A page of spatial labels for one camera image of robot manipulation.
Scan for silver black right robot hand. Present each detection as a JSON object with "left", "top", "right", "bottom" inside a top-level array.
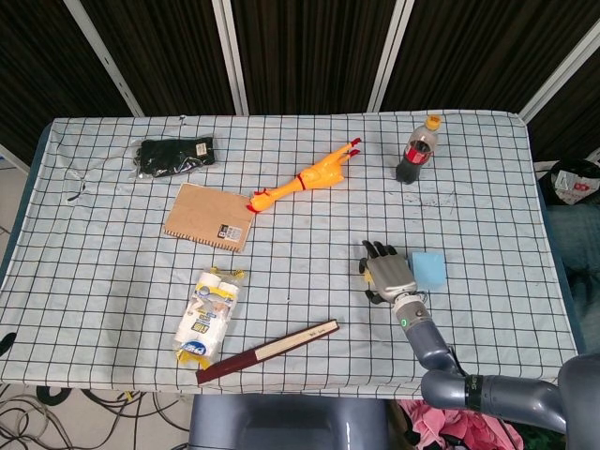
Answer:
[{"left": 358, "top": 240, "right": 419, "bottom": 305}]

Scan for large blue foam cube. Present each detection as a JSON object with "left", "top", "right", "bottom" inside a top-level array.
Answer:
[{"left": 411, "top": 251, "right": 445, "bottom": 292}]

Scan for cola bottle yellow cap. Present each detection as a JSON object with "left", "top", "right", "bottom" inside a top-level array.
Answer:
[{"left": 395, "top": 114, "right": 444, "bottom": 184}]

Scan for yellow rubber chicken toy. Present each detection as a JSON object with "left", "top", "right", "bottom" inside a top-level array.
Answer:
[{"left": 245, "top": 137, "right": 362, "bottom": 215}]

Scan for blue checkered tablecloth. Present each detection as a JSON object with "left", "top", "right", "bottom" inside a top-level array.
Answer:
[{"left": 0, "top": 110, "right": 585, "bottom": 402}]

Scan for dark red hardcover book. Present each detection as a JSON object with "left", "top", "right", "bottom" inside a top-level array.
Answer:
[{"left": 195, "top": 319, "right": 339, "bottom": 386}]

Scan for pink cloth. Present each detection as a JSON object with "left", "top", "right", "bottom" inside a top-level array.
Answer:
[{"left": 397, "top": 397, "right": 524, "bottom": 450}]

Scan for blue-grey robot torso base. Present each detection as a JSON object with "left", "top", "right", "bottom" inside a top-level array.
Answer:
[{"left": 187, "top": 393, "right": 390, "bottom": 450}]

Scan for pack of white rolls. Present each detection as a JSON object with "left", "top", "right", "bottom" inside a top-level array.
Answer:
[{"left": 172, "top": 265, "right": 248, "bottom": 371}]

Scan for bystander blue jeans leg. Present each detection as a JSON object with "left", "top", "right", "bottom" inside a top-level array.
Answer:
[{"left": 546, "top": 203, "right": 600, "bottom": 351}]

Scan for brown kraft spiral notebook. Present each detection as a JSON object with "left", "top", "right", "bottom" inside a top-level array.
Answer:
[{"left": 162, "top": 182, "right": 256, "bottom": 254}]

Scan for black and white plastic bag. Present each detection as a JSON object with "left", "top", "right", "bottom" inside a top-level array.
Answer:
[{"left": 537, "top": 158, "right": 600, "bottom": 206}]

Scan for dark green cloth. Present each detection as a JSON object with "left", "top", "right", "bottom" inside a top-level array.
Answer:
[{"left": 515, "top": 421, "right": 571, "bottom": 450}]

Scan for black gloves in plastic bag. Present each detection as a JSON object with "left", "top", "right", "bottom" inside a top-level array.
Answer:
[{"left": 128, "top": 134, "right": 218, "bottom": 181}]

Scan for black cable coil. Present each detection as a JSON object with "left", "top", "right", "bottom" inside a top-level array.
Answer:
[{"left": 36, "top": 386, "right": 72, "bottom": 408}]

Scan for grey floor cable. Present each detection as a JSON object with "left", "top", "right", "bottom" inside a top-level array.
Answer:
[{"left": 0, "top": 396, "right": 53, "bottom": 450}]

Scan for black floor cable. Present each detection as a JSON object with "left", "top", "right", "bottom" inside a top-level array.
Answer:
[{"left": 83, "top": 388, "right": 189, "bottom": 435}]

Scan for white partition frame post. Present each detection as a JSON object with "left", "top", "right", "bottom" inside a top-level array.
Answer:
[
  {"left": 210, "top": 0, "right": 249, "bottom": 115},
  {"left": 367, "top": 0, "right": 416, "bottom": 113},
  {"left": 63, "top": 0, "right": 144, "bottom": 117},
  {"left": 517, "top": 32, "right": 600, "bottom": 124}
]

